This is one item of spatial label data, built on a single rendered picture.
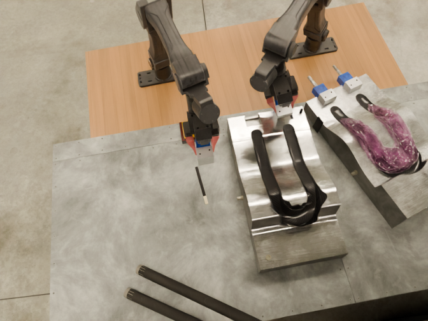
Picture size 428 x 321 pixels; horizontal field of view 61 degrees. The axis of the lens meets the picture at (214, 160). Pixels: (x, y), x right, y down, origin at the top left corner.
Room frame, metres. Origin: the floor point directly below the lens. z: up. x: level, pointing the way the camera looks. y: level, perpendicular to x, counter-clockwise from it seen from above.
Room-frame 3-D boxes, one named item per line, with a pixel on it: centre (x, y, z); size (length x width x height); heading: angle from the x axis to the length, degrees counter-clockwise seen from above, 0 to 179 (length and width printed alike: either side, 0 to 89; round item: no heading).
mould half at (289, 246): (0.42, -0.21, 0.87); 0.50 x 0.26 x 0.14; 6
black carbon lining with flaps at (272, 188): (0.44, -0.22, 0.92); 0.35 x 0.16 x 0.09; 6
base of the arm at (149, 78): (0.93, 0.17, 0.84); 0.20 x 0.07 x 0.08; 98
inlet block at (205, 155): (0.55, 0.03, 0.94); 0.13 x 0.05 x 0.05; 6
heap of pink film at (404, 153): (0.55, -0.55, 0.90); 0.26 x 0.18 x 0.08; 23
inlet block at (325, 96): (0.77, -0.39, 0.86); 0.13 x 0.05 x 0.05; 23
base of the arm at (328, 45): (1.01, -0.42, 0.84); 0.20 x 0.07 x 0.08; 98
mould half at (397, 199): (0.55, -0.56, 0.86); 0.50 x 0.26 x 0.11; 23
